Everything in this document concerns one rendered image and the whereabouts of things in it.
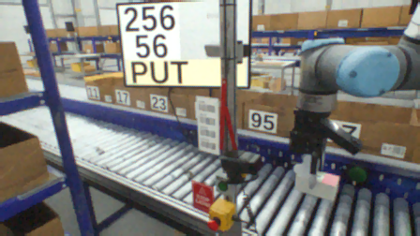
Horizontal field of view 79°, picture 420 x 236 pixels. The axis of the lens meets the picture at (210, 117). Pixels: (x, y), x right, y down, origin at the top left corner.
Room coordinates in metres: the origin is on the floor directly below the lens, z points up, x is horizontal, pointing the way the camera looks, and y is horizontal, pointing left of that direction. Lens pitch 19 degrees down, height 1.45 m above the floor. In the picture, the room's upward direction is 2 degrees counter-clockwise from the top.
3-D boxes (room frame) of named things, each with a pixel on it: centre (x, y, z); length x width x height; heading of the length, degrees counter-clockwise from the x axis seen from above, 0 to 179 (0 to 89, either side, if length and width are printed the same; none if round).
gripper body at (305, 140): (0.62, -0.26, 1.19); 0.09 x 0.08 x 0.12; 55
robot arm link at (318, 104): (0.61, -0.26, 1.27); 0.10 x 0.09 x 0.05; 145
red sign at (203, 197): (0.79, 0.01, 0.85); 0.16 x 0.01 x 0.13; 56
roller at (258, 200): (0.99, -0.23, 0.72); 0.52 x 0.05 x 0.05; 146
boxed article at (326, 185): (0.60, -0.28, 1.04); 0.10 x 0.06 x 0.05; 55
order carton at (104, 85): (2.28, 0.87, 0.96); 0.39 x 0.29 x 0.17; 57
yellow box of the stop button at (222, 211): (0.70, -0.06, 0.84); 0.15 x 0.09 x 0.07; 56
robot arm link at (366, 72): (0.50, -0.29, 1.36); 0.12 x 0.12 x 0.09; 8
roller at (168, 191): (1.20, 0.10, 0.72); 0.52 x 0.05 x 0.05; 146
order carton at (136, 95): (2.06, 0.54, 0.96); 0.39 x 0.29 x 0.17; 56
